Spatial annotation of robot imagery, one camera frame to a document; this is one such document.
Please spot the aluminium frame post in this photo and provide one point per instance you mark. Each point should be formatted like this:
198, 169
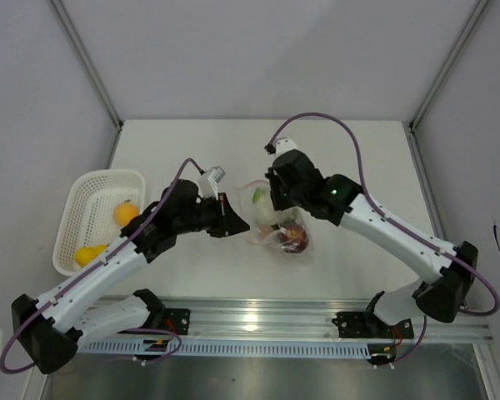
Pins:
459, 46
71, 33

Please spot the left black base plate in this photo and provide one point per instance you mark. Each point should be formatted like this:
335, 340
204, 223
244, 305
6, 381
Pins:
176, 320

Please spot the white green toy cabbage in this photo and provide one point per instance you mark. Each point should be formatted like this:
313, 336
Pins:
263, 206

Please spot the orange toy peach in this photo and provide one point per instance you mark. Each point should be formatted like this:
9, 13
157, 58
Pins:
124, 213

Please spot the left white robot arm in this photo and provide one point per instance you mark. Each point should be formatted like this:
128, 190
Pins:
53, 326

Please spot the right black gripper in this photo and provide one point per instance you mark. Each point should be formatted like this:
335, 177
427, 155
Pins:
279, 203

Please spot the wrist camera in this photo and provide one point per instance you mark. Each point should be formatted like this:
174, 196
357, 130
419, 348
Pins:
209, 180
279, 146

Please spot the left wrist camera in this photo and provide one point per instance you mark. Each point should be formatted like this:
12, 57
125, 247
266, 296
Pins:
209, 180

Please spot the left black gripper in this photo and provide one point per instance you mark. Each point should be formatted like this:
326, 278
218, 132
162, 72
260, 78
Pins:
227, 221

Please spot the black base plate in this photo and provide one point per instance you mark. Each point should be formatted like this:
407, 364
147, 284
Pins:
360, 325
176, 320

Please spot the yellow toy pear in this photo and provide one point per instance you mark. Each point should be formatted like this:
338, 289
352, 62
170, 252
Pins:
85, 255

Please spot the white slotted cable duct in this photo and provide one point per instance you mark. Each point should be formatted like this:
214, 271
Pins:
229, 348

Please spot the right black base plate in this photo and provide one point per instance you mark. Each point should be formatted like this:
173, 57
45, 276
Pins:
360, 325

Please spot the aluminium mounting rail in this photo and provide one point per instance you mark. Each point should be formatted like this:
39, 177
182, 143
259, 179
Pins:
302, 321

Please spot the clear zip top bag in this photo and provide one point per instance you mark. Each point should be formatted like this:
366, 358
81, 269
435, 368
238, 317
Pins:
267, 236

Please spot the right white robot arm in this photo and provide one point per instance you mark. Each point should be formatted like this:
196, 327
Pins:
442, 282

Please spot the white perforated plastic basket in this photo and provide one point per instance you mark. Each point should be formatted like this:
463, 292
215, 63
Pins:
87, 219

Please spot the left aluminium frame post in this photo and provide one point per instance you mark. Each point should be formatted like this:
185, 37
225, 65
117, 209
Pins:
71, 33

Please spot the red toy apple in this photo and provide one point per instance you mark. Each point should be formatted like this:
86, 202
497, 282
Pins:
293, 238

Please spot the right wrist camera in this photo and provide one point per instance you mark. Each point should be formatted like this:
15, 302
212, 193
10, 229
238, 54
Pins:
279, 146

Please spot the right aluminium frame post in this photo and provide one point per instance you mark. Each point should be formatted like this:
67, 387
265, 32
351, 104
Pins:
459, 46

